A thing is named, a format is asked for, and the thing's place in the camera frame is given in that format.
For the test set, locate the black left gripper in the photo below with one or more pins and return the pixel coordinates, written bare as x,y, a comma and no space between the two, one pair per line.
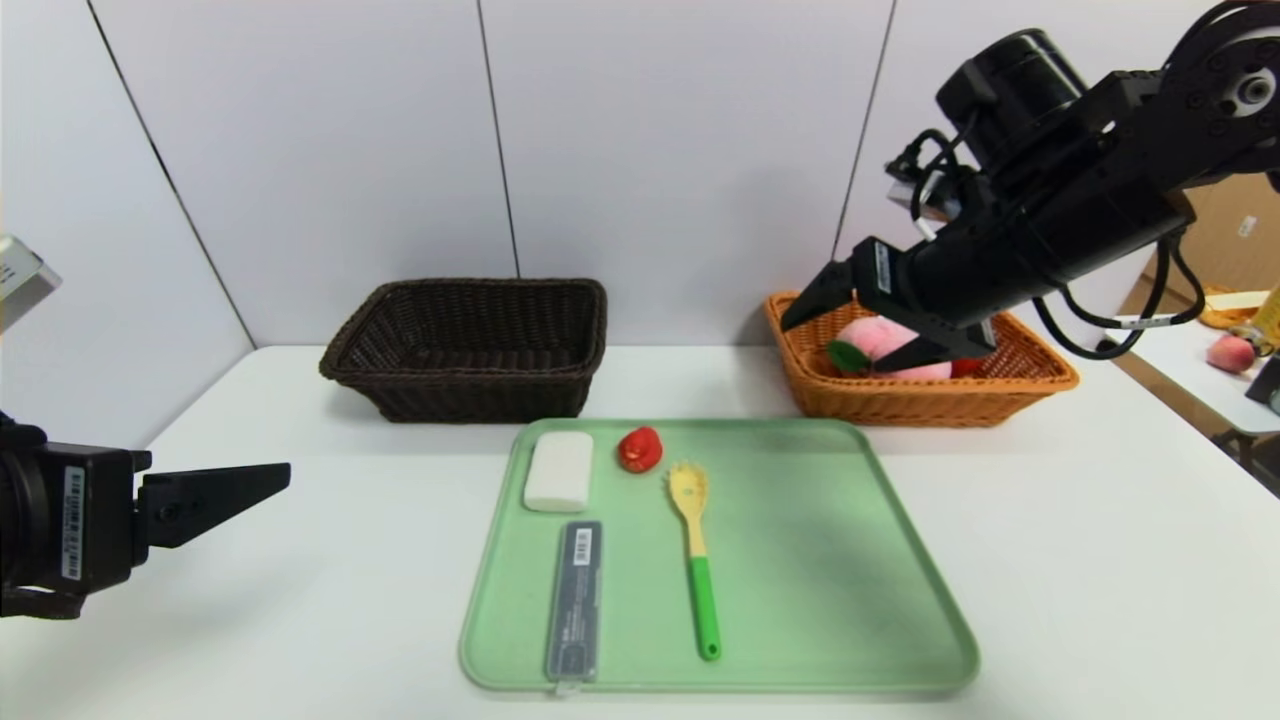
82,520

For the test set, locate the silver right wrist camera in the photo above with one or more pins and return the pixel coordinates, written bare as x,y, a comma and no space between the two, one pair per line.
935,200

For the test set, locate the light green plastic tray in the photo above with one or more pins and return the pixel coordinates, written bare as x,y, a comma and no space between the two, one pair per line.
780,600

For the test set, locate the yellow bananas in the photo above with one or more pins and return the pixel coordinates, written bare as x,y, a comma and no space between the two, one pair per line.
1235,315

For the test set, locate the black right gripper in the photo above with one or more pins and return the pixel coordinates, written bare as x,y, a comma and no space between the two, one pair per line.
882,271

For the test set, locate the white side table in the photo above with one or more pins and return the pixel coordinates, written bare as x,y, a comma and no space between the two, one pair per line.
1170,360

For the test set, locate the dark box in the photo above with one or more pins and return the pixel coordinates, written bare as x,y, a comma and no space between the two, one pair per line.
1268,385

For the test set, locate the small pink peach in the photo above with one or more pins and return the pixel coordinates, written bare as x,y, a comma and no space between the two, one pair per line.
1232,354

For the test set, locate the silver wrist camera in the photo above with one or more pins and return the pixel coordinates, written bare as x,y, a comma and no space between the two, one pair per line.
22,280
935,200

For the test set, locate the orange wicker basket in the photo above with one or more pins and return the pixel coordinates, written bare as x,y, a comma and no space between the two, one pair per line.
900,400

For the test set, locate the small red strawberry toy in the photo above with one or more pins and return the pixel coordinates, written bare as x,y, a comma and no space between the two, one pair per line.
640,452

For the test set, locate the white rectangular soap block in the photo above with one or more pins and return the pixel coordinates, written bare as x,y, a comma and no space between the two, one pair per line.
558,472

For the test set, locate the pink plush peach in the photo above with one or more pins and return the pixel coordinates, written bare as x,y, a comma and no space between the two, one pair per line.
880,335

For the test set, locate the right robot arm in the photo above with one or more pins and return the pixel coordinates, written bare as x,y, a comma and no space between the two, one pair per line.
1080,220

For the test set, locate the dark brown wicker basket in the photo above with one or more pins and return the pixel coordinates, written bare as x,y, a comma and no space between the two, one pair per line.
470,395

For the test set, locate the grey translucent pen case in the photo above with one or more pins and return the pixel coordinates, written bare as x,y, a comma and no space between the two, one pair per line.
575,610

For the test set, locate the yellow green pasta spoon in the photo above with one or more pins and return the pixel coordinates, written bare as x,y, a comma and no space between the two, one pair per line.
705,600

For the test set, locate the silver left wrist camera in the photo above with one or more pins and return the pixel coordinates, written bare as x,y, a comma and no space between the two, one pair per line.
22,280

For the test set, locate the red apple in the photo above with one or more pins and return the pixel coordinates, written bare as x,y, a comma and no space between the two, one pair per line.
970,367

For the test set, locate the wooden shelf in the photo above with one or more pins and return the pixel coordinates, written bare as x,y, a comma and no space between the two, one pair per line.
1240,250

